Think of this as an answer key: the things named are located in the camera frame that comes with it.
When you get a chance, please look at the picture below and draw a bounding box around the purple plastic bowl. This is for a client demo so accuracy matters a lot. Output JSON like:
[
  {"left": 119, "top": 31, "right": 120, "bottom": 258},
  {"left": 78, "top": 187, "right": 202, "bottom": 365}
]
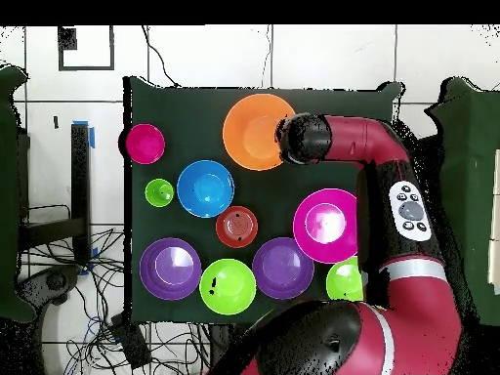
[
  {"left": 139, "top": 236, "right": 203, "bottom": 302},
  {"left": 251, "top": 236, "right": 315, "bottom": 301}
]

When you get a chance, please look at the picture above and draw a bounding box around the large orange plastic bowl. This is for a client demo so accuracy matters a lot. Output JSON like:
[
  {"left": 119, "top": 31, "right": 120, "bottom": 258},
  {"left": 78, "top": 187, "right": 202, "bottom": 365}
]
[{"left": 222, "top": 93, "right": 297, "bottom": 172}]

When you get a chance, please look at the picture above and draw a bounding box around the large pink plastic bowl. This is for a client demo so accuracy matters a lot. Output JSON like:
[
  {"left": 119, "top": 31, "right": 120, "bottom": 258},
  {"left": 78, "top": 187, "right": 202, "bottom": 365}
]
[{"left": 292, "top": 187, "right": 358, "bottom": 266}]

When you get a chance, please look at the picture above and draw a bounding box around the green plastic bowl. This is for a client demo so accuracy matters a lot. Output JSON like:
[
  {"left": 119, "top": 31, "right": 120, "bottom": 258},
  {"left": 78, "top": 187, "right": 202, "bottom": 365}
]
[
  {"left": 198, "top": 258, "right": 258, "bottom": 316},
  {"left": 325, "top": 256, "right": 365, "bottom": 303}
]

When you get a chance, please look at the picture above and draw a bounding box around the small orange-red plastic bowl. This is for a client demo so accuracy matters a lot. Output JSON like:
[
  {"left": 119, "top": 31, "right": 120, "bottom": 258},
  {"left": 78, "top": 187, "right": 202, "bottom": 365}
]
[{"left": 215, "top": 205, "right": 260, "bottom": 250}]

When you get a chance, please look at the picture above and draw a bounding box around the blue plastic bowl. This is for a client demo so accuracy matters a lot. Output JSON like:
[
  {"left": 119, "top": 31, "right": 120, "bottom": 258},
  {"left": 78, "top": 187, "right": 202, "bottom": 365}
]
[{"left": 176, "top": 159, "right": 235, "bottom": 219}]

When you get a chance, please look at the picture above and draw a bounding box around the green plastic cup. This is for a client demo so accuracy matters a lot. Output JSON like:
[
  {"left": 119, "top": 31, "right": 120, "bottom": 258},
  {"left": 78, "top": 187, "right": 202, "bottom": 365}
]
[{"left": 144, "top": 178, "right": 176, "bottom": 208}]

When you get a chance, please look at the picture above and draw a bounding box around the dark green tablecloth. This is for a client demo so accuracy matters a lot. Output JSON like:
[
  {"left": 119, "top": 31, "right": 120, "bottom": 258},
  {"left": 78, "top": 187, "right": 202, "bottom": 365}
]
[{"left": 122, "top": 75, "right": 405, "bottom": 325}]

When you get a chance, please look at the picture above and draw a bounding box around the small red-pink plastic bowl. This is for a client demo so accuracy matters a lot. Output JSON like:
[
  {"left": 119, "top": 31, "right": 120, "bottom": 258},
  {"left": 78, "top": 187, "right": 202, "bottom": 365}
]
[{"left": 125, "top": 123, "right": 166, "bottom": 165}]

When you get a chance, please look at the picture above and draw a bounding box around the black stand with blue tape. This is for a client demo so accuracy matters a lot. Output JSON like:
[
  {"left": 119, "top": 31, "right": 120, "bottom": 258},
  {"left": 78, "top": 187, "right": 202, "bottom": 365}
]
[{"left": 17, "top": 120, "right": 97, "bottom": 271}]

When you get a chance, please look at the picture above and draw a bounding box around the black power strip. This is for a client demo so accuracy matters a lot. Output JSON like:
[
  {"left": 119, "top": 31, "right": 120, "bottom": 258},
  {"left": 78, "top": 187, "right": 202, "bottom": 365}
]
[{"left": 110, "top": 313, "right": 152, "bottom": 370}]

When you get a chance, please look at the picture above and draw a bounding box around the green-covered side table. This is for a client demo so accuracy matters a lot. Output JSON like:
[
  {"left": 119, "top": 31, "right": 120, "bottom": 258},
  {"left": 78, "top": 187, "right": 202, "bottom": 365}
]
[
  {"left": 425, "top": 75, "right": 500, "bottom": 327},
  {"left": 0, "top": 63, "right": 36, "bottom": 325}
]

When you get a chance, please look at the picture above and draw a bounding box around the white panel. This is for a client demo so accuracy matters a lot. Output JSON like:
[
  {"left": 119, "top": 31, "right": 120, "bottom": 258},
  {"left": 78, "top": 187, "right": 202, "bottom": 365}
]
[{"left": 486, "top": 147, "right": 500, "bottom": 296}]

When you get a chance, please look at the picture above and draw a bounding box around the black floor cable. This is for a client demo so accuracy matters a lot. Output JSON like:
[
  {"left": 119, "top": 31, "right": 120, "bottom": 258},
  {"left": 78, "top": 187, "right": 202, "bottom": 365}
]
[{"left": 141, "top": 25, "right": 181, "bottom": 88}]

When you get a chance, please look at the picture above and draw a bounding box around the floor cable bundle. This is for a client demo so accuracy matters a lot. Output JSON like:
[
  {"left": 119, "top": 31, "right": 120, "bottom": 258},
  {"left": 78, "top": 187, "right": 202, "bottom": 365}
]
[{"left": 19, "top": 202, "right": 212, "bottom": 375}]

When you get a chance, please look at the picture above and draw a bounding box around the black square floor frame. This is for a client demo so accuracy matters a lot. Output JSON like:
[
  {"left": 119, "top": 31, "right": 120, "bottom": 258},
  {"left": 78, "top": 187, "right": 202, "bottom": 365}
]
[{"left": 57, "top": 25, "right": 115, "bottom": 72}]

